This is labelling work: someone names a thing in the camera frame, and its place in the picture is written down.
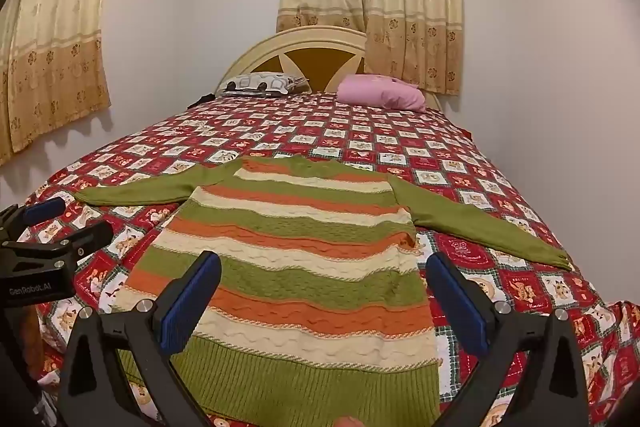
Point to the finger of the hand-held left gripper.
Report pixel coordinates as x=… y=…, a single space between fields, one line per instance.
x=95 y=237
x=45 y=209

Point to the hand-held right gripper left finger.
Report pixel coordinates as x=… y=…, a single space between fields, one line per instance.
x=192 y=302

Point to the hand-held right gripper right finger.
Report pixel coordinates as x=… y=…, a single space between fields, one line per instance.
x=460 y=307

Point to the green orange striped knit sweater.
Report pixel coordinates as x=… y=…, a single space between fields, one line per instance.
x=300 y=257

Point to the dark object beside pillow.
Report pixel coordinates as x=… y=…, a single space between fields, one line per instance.
x=202 y=99

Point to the beige floral side window curtain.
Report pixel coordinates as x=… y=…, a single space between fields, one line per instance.
x=55 y=32

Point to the red patchwork printed bed cover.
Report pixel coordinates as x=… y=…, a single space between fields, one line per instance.
x=350 y=132

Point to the grey white patterned pillow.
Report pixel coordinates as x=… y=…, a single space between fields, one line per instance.
x=260 y=84

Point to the pink pillow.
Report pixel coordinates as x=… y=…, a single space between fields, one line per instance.
x=380 y=94

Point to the cream wooden headboard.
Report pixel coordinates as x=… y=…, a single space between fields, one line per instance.
x=300 y=52

